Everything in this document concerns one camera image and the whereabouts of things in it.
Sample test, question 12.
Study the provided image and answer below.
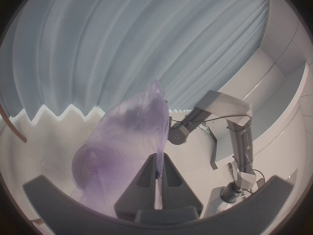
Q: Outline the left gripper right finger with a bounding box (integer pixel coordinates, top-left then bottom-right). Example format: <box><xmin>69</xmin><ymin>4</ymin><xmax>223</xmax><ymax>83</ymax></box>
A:
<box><xmin>161</xmin><ymin>153</ymin><xmax>203</xmax><ymax>218</ymax></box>

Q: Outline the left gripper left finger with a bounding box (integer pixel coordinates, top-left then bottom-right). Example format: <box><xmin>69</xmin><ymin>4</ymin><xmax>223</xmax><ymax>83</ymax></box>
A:
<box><xmin>114</xmin><ymin>153</ymin><xmax>157</xmax><ymax>222</ymax></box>

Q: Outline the purple plastic bag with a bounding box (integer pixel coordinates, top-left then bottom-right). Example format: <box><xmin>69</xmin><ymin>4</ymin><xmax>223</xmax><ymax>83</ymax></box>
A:
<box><xmin>79</xmin><ymin>79</ymin><xmax>171</xmax><ymax>213</ymax></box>

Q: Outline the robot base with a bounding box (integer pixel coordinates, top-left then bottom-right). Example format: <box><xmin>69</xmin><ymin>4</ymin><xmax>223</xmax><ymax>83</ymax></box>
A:
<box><xmin>202</xmin><ymin>185</ymin><xmax>247</xmax><ymax>218</ymax></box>

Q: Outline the white trash bin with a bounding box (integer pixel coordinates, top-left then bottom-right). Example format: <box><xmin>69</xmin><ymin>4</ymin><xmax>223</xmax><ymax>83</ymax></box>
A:
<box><xmin>71</xmin><ymin>142</ymin><xmax>98</xmax><ymax>191</ymax></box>

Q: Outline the white cushioned wooden chair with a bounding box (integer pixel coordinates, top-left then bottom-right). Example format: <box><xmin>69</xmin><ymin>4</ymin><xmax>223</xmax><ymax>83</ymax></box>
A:
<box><xmin>0</xmin><ymin>104</ymin><xmax>42</xmax><ymax>227</ymax></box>

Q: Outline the blue-green curtain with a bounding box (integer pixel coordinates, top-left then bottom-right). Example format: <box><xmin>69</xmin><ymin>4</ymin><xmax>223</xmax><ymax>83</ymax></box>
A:
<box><xmin>0</xmin><ymin>0</ymin><xmax>268</xmax><ymax>123</ymax></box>

